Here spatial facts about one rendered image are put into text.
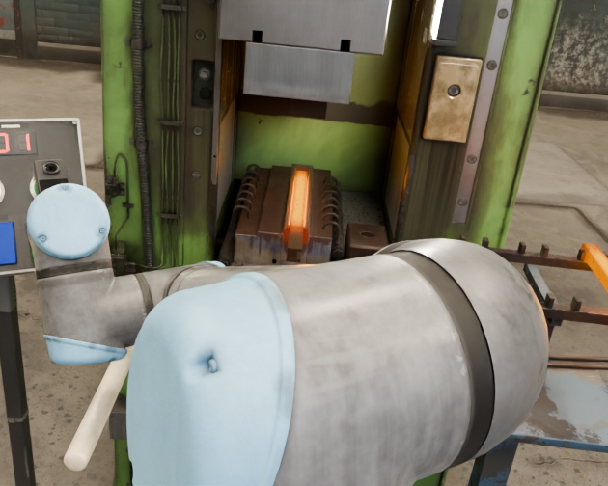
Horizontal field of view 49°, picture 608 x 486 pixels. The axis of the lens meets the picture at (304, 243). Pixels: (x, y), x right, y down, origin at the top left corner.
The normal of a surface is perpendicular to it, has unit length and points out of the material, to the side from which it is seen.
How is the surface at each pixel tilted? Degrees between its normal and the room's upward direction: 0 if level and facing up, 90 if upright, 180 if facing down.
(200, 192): 90
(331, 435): 67
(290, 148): 90
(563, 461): 0
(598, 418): 0
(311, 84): 90
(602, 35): 88
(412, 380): 58
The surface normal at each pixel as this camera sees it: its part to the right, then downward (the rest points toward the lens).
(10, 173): 0.39, -0.07
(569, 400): 0.10, -0.90
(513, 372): 0.61, 0.00
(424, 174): -0.03, 0.43
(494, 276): 0.47, -0.73
